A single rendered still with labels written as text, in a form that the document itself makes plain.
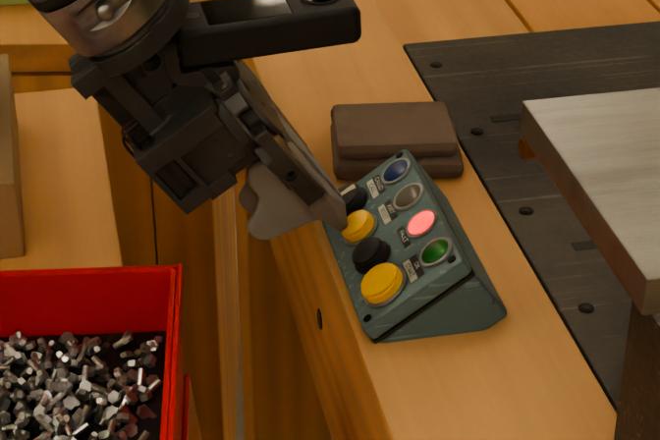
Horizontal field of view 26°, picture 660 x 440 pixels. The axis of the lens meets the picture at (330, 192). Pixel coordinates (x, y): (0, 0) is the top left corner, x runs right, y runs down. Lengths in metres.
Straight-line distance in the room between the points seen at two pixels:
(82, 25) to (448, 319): 0.30
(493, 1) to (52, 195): 0.51
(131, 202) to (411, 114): 0.63
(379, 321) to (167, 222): 0.81
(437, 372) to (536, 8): 0.62
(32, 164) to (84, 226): 0.11
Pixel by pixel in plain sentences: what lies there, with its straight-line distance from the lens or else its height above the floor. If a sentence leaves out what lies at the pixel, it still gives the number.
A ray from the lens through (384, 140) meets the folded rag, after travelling 1.09.
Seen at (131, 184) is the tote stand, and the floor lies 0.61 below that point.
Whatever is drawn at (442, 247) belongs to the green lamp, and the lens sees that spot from 0.92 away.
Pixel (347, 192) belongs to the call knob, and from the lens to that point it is 1.00.
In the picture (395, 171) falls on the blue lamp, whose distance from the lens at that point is 1.00.
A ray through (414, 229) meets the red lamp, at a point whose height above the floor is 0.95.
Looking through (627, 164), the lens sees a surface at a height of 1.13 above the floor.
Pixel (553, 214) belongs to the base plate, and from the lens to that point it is 1.06.
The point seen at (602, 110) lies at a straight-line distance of 0.71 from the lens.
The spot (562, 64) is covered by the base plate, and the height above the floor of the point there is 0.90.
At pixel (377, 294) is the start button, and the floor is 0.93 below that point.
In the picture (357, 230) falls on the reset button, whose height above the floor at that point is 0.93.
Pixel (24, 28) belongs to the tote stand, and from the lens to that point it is 1.64.
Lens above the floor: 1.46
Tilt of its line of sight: 31 degrees down
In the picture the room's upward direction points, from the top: straight up
